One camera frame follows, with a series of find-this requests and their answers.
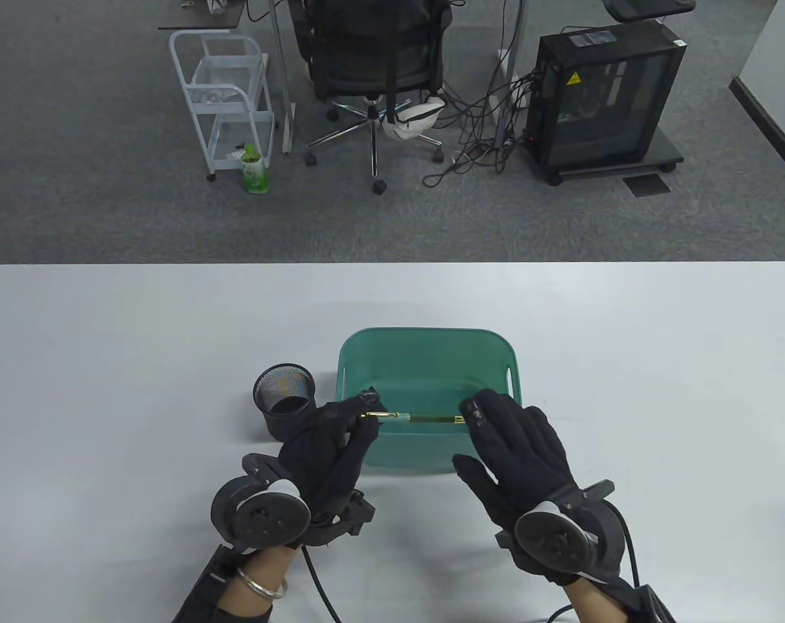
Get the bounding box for person's right hand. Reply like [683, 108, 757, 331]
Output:
[453, 388, 581, 528]

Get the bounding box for person's left hand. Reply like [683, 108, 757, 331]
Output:
[279, 389, 393, 515]

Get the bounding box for green fountain pen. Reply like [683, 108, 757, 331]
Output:
[363, 411, 468, 426]

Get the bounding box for green plastic basket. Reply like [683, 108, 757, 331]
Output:
[336, 327, 523, 473]

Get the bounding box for person's left forearm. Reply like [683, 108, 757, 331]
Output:
[214, 545, 296, 614]

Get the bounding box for person's right forearm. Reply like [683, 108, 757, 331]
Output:
[564, 571, 640, 623]

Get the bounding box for black mesh pen holder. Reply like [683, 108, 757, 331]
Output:
[253, 363, 319, 443]

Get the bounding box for grey right hand tracker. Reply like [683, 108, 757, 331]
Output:
[495, 479, 627, 588]

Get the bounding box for grey hand tracker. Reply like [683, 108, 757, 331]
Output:
[495, 479, 627, 588]
[211, 453, 375, 556]

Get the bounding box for grey left hand tracker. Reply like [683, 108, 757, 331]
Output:
[211, 453, 375, 556]

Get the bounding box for green plastic bottle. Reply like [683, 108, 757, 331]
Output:
[240, 144, 270, 194]

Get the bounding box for black floor plate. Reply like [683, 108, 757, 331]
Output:
[623, 174, 671, 197]

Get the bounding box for white helmet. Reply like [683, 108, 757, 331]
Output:
[381, 97, 446, 141]

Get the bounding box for black wheeled platform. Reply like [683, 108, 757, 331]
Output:
[522, 127, 685, 187]

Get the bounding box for black computer tower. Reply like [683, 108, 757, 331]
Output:
[525, 19, 688, 176]

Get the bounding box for white desk leg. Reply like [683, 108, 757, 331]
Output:
[271, 0, 296, 154]
[496, 0, 529, 130]

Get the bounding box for black office chair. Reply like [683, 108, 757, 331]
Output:
[287, 0, 455, 195]

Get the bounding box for white rolling cart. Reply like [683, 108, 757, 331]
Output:
[169, 31, 276, 182]

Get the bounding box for dark desk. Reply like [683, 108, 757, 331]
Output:
[158, 0, 247, 31]

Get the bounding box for black stand base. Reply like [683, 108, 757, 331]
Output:
[603, 0, 697, 23]

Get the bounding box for black left glove cable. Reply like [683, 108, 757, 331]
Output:
[300, 548, 338, 623]

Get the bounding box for silver bracelet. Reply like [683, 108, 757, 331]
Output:
[237, 568, 289, 599]

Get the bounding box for black left wrist mount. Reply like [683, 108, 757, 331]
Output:
[172, 544, 273, 623]

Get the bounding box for black wrist mount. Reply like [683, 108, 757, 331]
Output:
[616, 581, 679, 623]
[172, 544, 273, 623]

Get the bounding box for black right wrist mount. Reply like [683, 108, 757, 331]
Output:
[616, 581, 679, 623]

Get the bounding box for tangle of black cables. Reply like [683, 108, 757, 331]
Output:
[422, 65, 542, 189]

